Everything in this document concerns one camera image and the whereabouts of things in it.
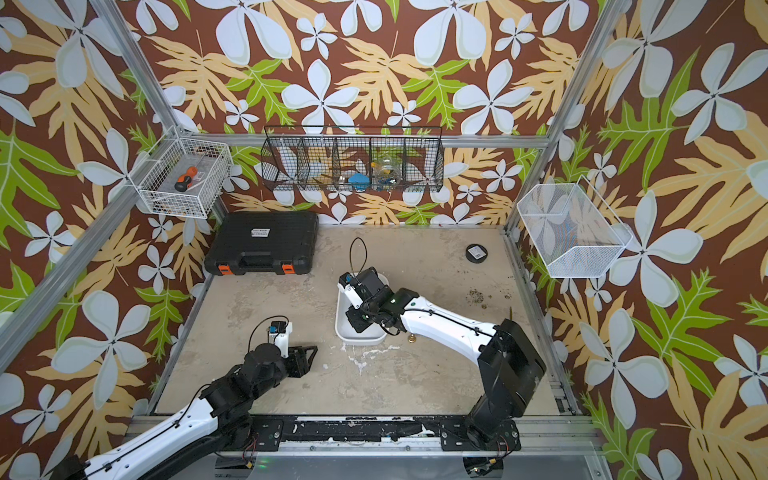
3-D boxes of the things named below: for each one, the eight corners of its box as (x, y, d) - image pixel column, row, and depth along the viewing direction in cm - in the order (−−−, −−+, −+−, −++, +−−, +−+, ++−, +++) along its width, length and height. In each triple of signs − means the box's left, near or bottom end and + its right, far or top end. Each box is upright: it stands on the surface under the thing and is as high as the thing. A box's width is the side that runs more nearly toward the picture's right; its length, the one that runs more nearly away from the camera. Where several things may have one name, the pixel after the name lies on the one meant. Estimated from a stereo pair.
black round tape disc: (467, 263, 112) (468, 259, 110) (463, 247, 117) (464, 243, 115) (488, 263, 112) (490, 259, 110) (484, 247, 117) (485, 243, 115)
